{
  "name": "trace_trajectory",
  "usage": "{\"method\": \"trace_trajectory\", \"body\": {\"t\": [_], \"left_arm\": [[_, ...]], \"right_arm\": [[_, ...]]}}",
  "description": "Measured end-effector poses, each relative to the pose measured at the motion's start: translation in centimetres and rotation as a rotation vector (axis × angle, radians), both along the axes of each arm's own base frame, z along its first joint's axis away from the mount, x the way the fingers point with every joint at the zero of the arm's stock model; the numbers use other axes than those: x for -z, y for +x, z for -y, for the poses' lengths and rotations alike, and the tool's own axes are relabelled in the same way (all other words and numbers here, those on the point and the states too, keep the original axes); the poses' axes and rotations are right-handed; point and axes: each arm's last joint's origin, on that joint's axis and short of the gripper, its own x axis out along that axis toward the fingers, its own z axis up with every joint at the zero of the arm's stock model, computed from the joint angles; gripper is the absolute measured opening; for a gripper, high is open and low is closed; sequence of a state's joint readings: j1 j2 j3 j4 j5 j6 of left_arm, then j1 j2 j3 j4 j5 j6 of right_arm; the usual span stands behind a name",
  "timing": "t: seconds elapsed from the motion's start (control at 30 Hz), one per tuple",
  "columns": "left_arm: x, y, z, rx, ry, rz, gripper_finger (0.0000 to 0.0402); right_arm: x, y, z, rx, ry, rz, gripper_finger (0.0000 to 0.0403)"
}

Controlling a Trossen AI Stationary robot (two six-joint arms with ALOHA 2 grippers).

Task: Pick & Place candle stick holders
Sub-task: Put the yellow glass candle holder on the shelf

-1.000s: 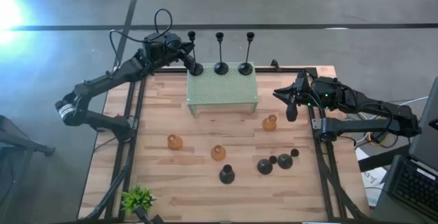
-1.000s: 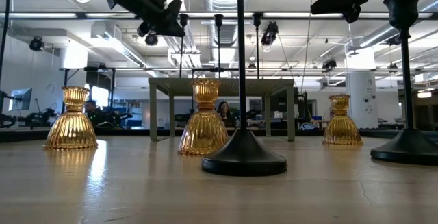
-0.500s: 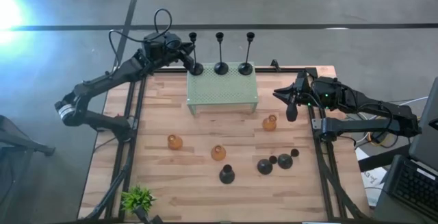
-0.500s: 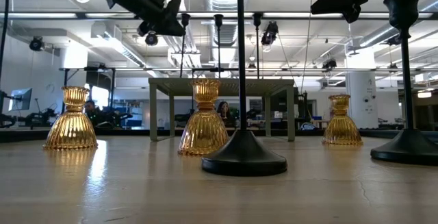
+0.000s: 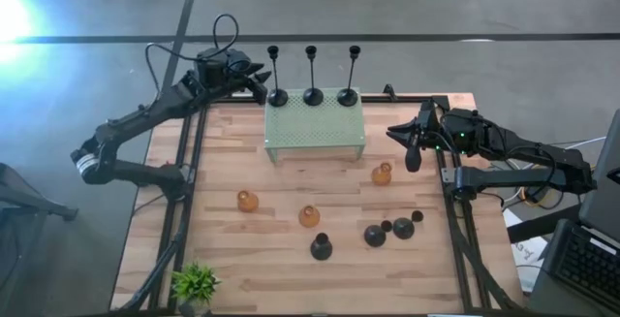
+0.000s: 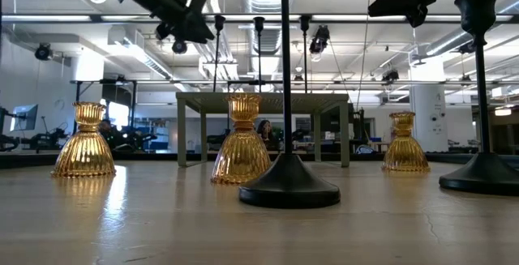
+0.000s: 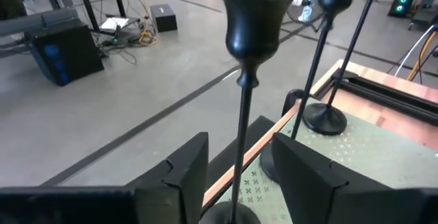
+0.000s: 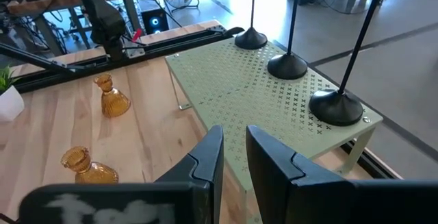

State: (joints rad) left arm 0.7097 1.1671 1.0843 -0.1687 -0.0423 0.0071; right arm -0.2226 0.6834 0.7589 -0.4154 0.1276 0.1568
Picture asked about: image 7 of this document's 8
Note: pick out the black computer tower blue lights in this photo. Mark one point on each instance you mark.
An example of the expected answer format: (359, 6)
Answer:
(65, 52)

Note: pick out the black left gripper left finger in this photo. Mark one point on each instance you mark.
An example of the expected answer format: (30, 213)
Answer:
(184, 183)

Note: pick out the black box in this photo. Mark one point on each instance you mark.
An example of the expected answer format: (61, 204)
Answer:
(163, 18)

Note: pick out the grey metal bench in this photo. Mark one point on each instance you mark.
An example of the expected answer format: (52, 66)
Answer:
(34, 22)

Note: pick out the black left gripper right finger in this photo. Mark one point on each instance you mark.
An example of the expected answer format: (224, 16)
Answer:
(308, 189)

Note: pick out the black floor fan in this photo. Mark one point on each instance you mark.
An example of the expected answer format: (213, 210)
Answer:
(301, 11)

